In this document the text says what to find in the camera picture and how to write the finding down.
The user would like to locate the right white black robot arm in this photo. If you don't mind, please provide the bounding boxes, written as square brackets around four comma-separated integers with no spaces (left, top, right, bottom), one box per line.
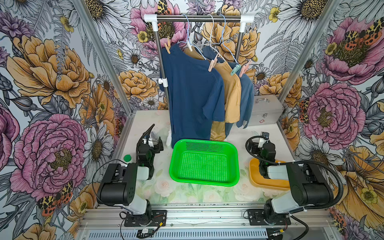
[245,136,335,225]

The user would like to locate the light blue hanger navy shirt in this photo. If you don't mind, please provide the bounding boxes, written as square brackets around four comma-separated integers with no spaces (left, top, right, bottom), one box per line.
[178,14,207,60]

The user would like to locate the silver metal case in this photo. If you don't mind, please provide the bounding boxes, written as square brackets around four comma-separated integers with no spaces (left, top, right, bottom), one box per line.
[248,95,284,126]

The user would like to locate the clear plastic bag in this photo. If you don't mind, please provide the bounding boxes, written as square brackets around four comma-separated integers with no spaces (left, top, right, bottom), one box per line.
[148,130,160,145]

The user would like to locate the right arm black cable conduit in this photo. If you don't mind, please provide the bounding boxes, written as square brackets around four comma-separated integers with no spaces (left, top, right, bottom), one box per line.
[245,135,345,210]

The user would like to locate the metal clothes rack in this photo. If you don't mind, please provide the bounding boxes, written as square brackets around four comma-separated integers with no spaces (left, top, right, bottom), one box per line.
[144,14,255,113]

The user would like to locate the light blue wire hanger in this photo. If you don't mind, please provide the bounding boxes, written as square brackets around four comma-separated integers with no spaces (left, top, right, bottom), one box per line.
[219,14,240,65]

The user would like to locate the tan t-shirt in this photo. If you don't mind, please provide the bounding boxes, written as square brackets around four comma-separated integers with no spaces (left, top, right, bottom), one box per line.
[173,50,242,141]

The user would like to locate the yellow plastic tray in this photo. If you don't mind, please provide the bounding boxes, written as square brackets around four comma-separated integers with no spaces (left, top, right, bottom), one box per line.
[249,158,290,191]

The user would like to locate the green perforated plastic basket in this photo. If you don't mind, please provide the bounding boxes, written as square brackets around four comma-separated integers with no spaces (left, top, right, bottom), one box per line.
[169,139,240,187]

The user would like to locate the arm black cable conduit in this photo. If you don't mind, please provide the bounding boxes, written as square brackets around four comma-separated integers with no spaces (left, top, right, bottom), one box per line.
[90,123,156,208]
[245,135,345,210]

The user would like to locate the teal clothespin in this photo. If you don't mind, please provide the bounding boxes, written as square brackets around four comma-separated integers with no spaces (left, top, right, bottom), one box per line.
[231,64,242,76]

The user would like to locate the dark navy t-shirt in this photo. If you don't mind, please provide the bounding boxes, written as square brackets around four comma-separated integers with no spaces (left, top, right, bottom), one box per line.
[162,45,225,146]

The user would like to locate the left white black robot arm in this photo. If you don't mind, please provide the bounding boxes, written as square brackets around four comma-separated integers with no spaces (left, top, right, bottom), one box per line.
[97,137,167,228]

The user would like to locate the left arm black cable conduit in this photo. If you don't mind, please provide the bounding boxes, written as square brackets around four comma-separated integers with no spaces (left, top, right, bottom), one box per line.
[90,123,156,208]

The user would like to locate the white clothespin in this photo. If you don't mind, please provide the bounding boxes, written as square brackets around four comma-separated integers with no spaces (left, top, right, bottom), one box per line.
[187,41,193,52]

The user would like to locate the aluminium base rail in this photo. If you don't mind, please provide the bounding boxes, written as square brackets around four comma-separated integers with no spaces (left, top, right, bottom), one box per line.
[78,203,334,240]

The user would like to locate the green capped bottle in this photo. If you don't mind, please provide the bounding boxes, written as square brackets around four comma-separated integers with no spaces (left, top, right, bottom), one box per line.
[123,155,132,163]

